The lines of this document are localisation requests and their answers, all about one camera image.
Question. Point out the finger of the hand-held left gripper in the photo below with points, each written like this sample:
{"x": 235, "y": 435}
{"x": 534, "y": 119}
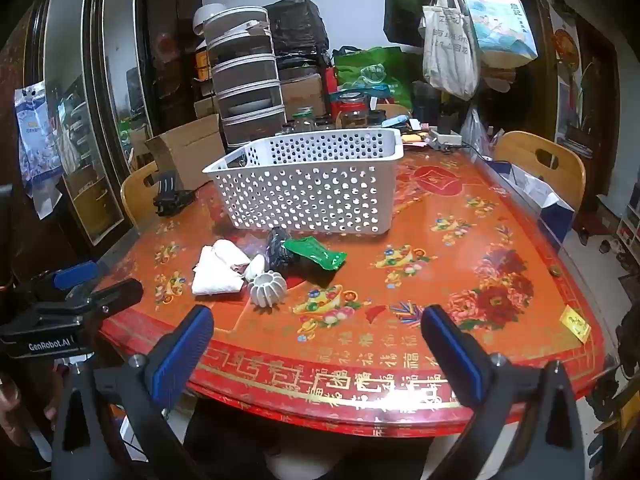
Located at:
{"x": 75, "y": 276}
{"x": 107, "y": 297}

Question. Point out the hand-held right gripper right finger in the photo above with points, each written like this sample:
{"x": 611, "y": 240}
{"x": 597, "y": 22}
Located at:
{"x": 456, "y": 352}

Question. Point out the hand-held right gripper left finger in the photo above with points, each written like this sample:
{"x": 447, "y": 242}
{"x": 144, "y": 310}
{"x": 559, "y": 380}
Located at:
{"x": 179, "y": 356}

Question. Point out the white cloth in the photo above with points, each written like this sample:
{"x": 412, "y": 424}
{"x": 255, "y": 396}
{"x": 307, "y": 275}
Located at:
{"x": 220, "y": 270}

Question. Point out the white ribbed foam net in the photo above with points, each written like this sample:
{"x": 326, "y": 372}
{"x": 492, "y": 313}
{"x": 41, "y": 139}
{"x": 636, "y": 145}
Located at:
{"x": 267, "y": 290}

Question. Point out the green snack packet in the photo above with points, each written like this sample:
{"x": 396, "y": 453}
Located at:
{"x": 320, "y": 256}

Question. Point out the white perforated plastic basket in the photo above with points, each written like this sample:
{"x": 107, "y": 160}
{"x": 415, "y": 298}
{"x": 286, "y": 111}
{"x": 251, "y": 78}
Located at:
{"x": 300, "y": 187}

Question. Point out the person's left hand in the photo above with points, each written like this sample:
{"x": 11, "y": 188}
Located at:
{"x": 7, "y": 400}

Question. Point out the black folding clamp holder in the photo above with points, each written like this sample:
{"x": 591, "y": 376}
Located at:
{"x": 170, "y": 195}

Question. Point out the yellow card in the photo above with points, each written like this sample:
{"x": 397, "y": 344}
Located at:
{"x": 575, "y": 324}

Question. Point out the blue and white plastic packet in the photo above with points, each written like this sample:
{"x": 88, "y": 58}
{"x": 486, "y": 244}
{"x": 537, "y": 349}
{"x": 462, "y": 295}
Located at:
{"x": 37, "y": 150}

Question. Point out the dark mirrored cabinet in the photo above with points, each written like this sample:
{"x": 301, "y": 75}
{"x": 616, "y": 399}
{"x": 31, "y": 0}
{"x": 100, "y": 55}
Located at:
{"x": 100, "y": 110}

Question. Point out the open cardboard box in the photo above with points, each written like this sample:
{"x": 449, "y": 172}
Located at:
{"x": 190, "y": 147}

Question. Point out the blue and white paper bag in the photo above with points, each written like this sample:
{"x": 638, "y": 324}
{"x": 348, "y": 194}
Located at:
{"x": 542, "y": 200}

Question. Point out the shelf with colourful boxes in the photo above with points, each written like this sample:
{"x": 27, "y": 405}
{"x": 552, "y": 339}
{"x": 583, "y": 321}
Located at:
{"x": 629, "y": 232}

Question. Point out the clear plastic bag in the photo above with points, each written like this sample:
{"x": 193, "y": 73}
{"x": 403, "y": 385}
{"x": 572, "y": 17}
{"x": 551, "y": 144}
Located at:
{"x": 474, "y": 132}

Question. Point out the glass jar red lid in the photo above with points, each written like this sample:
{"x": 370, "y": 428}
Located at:
{"x": 353, "y": 112}

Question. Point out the stack of clear drawers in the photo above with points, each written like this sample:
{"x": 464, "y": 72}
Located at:
{"x": 247, "y": 75}

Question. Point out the glass jar green lid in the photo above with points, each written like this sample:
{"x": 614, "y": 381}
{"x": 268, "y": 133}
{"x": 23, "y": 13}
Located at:
{"x": 303, "y": 120}

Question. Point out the brown cardboard carton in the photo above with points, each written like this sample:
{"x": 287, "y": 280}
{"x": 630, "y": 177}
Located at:
{"x": 301, "y": 92}

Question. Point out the green shopping bag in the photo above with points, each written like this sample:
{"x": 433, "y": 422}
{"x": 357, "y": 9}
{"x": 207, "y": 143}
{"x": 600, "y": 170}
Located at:
{"x": 372, "y": 72}

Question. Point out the white bowl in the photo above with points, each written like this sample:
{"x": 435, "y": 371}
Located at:
{"x": 207, "y": 16}

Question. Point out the white canvas tote bag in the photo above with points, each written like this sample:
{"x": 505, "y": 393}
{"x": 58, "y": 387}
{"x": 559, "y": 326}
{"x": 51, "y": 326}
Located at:
{"x": 447, "y": 55}

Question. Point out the blue printed tote bag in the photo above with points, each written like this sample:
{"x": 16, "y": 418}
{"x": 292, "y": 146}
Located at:
{"x": 502, "y": 30}

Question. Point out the black mesh bag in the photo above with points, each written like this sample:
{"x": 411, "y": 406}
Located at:
{"x": 295, "y": 25}

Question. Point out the wall poster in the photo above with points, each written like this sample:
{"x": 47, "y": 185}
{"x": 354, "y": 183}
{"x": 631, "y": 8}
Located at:
{"x": 570, "y": 85}

